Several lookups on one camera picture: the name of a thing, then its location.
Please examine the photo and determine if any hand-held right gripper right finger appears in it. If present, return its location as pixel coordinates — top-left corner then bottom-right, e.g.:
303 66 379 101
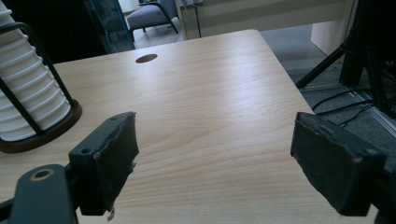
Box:
290 111 388 217

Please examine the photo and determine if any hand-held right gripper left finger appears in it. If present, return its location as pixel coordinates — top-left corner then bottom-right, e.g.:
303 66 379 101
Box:
68 111 140 222

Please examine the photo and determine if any black wire cup holder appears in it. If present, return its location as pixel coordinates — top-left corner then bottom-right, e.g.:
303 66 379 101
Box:
0 21 83 154

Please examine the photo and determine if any tall stack of white cups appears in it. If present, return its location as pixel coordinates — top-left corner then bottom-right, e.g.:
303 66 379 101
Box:
0 0 72 143

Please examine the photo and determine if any black tripod stand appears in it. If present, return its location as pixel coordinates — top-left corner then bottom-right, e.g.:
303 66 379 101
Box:
294 0 396 119

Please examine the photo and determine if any dark cabinet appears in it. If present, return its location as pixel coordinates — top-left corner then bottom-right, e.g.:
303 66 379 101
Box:
0 0 134 64

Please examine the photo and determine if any grey armchair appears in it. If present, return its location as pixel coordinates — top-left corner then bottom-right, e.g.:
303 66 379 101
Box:
125 0 180 41

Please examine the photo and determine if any beige wooden furniture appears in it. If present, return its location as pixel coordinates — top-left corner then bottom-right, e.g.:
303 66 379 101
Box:
179 0 356 55

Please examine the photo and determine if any black floor cable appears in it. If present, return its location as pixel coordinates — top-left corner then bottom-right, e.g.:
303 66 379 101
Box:
338 105 375 129
311 88 373 111
315 99 375 117

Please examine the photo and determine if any metal floor rail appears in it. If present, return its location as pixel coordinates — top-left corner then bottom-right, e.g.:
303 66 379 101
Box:
351 90 396 138

